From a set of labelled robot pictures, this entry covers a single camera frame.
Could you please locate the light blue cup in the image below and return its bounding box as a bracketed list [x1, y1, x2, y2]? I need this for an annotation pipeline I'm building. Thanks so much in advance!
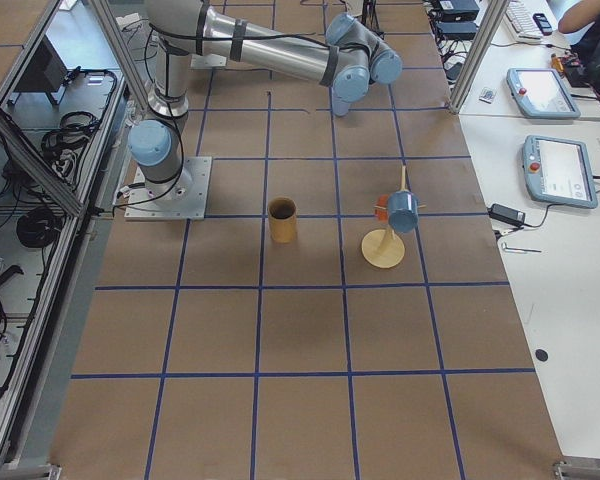
[331, 86, 353, 117]

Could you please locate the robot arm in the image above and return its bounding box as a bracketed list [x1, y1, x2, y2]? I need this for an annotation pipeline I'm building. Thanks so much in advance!
[129, 1, 403, 203]

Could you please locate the orange cup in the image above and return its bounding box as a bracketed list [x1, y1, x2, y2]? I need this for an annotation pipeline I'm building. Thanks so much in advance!
[374, 194, 389, 223]

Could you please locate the blue cup on stand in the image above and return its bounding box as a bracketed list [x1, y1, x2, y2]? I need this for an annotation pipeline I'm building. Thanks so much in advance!
[387, 190, 419, 233]

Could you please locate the bamboo cylinder holder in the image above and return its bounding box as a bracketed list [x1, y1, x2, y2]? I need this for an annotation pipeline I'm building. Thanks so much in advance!
[267, 197, 297, 244]

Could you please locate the wooden mug tree stand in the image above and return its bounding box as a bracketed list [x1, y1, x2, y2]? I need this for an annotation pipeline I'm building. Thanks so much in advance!
[361, 165, 422, 269]

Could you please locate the black power adapter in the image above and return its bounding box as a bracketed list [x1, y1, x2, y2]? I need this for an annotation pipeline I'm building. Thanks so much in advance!
[488, 203, 526, 227]

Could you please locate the teach pendant near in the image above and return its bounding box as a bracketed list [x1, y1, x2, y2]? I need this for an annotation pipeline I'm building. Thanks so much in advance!
[522, 135, 598, 209]

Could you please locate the teach pendant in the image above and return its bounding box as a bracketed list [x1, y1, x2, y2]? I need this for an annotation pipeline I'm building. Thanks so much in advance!
[522, 135, 598, 209]
[506, 68, 581, 120]

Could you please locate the teach pendant far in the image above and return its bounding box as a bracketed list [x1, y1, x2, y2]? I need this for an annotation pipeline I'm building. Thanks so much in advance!
[506, 68, 581, 120]

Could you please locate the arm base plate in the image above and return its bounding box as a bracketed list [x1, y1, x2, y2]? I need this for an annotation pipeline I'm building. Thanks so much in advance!
[190, 54, 227, 70]
[124, 156, 212, 221]

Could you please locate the black wire mug rack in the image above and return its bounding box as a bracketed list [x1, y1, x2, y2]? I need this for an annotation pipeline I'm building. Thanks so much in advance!
[344, 0, 381, 32]

